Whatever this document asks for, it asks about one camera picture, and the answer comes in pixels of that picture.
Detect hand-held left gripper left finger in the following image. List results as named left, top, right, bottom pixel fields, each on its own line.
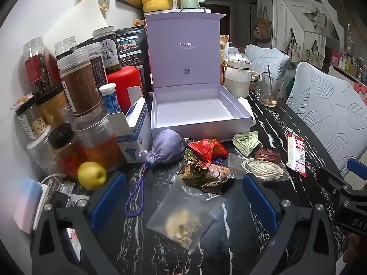
left=31, top=172, right=128, bottom=275

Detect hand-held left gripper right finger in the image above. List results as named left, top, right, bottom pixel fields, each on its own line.
left=242, top=173, right=337, bottom=275

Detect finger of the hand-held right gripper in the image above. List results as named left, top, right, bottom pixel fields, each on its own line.
left=316, top=167, right=354, bottom=197
left=346, top=157, right=367, bottom=176

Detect clear bag of white cord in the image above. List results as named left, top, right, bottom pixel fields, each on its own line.
left=228, top=153, right=293, bottom=182

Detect red white long snack packet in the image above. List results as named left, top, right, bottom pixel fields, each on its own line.
left=286, top=134, right=307, bottom=178

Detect dark red small packet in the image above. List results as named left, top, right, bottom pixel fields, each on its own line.
left=254, top=148, right=283, bottom=164

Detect green tea packet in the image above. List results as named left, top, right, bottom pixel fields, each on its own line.
left=232, top=132, right=263, bottom=158

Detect purple drawstring pouch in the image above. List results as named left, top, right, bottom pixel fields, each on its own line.
left=125, top=129, right=185, bottom=217

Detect clear bag of dried slices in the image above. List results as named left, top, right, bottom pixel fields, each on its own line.
left=146, top=175, right=227, bottom=251

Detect gold brown snack packet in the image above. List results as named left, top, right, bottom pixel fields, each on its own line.
left=183, top=148, right=201, bottom=167

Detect purple gift box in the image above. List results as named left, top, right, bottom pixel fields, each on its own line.
left=144, top=11, right=254, bottom=142

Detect person's right hand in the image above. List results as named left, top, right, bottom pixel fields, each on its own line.
left=342, top=232, right=367, bottom=264

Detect yellow lemon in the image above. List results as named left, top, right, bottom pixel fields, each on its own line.
left=77, top=162, right=107, bottom=191

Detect clear jar orange contents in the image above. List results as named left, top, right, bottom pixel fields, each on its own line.
left=72, top=112, right=124, bottom=169

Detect white leaf pattern chair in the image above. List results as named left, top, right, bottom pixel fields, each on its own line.
left=286, top=61, right=367, bottom=178
left=245, top=44, right=290, bottom=76

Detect black cap bottle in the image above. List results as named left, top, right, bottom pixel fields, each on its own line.
left=48, top=123, right=83, bottom=178

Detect white blue carton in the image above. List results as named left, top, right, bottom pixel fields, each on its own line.
left=107, top=87, right=152, bottom=164

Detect empty clear jar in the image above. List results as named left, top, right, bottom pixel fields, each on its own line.
left=27, top=133, right=61, bottom=175

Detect white tissue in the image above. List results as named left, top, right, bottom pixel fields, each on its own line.
left=237, top=97, right=256, bottom=126

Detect green bag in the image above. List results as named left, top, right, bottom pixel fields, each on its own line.
left=282, top=77, right=296, bottom=101

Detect blue white tablet tube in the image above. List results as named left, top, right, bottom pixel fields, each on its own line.
left=99, top=83, right=122, bottom=115

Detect row of bottles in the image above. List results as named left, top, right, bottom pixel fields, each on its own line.
left=330, top=49, right=367, bottom=83

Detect glass cup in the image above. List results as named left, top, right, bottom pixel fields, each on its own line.
left=259, top=72, right=285, bottom=108

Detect black lid jar yellow contents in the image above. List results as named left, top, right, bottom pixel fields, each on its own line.
left=36, top=86, right=72, bottom=127

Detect pink lid seed jar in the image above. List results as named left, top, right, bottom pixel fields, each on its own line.
left=14, top=93, right=50, bottom=141

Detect brown label clear jar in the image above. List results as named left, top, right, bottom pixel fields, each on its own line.
left=57, top=49, right=102, bottom=118

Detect red canister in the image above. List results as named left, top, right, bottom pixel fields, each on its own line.
left=107, top=66, right=144, bottom=115

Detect cream printed tote bag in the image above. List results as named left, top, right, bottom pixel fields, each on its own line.
left=287, top=28, right=304, bottom=62
left=305, top=40, right=326, bottom=69

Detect beige cup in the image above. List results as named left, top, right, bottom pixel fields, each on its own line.
left=249, top=70, right=260, bottom=91

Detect white ceramic jar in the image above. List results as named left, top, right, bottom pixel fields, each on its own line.
left=223, top=52, right=253, bottom=98

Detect dark label white lid jar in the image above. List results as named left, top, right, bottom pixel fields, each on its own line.
left=83, top=42, right=109, bottom=85

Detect gold snack bag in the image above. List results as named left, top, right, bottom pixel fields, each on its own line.
left=219, top=34, right=230, bottom=85

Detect green label clear jar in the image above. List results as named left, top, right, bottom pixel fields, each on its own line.
left=92, top=26, right=121, bottom=75

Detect red label clear jar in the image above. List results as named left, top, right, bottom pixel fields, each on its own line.
left=23, top=37, right=62, bottom=98

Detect black coffee bag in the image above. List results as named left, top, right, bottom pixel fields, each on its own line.
left=115, top=26, right=151, bottom=92

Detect cream flat tote bag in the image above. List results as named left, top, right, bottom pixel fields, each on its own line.
left=303, top=6, right=327, bottom=30

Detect black label clear jar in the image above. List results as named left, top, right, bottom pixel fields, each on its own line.
left=54, top=36, right=78, bottom=61

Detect brown patterned tote bag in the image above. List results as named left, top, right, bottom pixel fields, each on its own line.
left=252, top=7, right=273, bottom=43

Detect white board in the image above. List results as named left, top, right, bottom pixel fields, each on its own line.
left=49, top=0, right=108, bottom=49

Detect dark brown door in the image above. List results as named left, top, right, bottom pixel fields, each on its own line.
left=201, top=1, right=230, bottom=14

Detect white fridge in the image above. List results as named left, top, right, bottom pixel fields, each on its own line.
left=145, top=8, right=213, bottom=15

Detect yellow pot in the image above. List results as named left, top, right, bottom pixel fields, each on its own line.
left=140, top=0, right=184, bottom=13

